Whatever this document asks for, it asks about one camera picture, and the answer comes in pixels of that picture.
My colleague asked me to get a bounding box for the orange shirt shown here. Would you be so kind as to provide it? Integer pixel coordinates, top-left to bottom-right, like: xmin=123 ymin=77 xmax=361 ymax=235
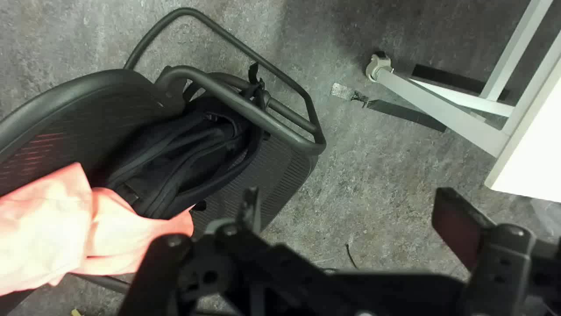
xmin=0 ymin=161 xmax=196 ymax=296

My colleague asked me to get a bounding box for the black backpack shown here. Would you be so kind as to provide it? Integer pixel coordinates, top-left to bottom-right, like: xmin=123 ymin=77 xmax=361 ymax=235
xmin=107 ymin=94 xmax=265 ymax=216

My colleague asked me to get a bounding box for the short thin floor cable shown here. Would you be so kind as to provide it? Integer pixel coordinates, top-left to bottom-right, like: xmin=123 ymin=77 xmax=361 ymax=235
xmin=344 ymin=238 xmax=361 ymax=270

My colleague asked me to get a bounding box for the black mesh office chair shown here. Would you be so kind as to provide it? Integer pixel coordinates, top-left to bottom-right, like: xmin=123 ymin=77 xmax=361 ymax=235
xmin=0 ymin=5 xmax=328 ymax=316

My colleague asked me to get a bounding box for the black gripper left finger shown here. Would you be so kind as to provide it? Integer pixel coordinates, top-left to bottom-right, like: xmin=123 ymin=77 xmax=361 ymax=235
xmin=116 ymin=186 xmax=330 ymax=316

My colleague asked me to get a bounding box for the white table with casters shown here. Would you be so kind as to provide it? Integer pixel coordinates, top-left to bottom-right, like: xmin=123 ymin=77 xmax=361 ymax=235
xmin=366 ymin=0 xmax=561 ymax=205

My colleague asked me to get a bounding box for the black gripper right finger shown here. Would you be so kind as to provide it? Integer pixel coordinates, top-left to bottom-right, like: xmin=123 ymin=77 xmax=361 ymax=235
xmin=431 ymin=186 xmax=561 ymax=316

